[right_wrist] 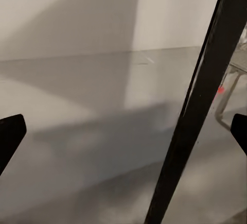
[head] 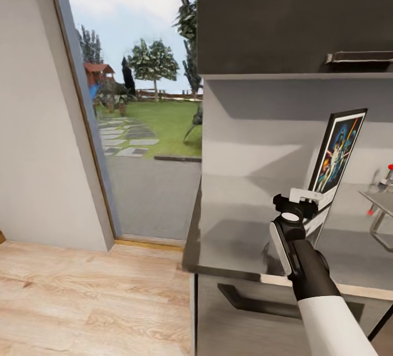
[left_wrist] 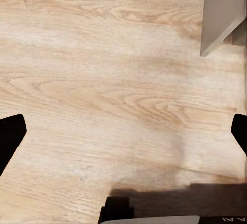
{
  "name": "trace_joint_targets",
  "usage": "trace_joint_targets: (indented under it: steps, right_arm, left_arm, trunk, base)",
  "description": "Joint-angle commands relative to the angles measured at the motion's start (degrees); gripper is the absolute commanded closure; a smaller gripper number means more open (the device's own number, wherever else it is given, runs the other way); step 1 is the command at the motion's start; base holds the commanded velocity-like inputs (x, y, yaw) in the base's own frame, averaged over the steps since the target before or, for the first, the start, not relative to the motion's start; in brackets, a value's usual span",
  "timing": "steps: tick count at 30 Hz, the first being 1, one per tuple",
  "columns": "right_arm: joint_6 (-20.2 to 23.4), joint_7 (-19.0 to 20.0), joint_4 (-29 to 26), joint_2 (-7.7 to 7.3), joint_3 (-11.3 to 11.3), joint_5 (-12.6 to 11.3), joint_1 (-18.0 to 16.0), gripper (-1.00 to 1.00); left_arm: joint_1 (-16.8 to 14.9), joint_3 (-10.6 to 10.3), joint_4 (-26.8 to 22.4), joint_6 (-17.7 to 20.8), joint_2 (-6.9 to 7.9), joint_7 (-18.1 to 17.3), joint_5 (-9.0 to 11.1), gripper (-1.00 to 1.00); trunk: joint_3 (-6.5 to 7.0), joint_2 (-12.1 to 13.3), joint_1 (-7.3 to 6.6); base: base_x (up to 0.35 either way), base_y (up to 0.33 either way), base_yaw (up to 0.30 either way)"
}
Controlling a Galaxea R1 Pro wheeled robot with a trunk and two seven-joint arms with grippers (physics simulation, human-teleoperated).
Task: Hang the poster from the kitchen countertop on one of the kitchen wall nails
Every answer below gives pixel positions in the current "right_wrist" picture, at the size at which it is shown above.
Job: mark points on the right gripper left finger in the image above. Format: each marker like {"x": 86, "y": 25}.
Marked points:
{"x": 12, "y": 131}

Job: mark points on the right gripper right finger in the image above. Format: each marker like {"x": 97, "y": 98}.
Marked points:
{"x": 239, "y": 130}

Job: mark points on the poster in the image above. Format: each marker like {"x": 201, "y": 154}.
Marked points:
{"x": 226, "y": 27}

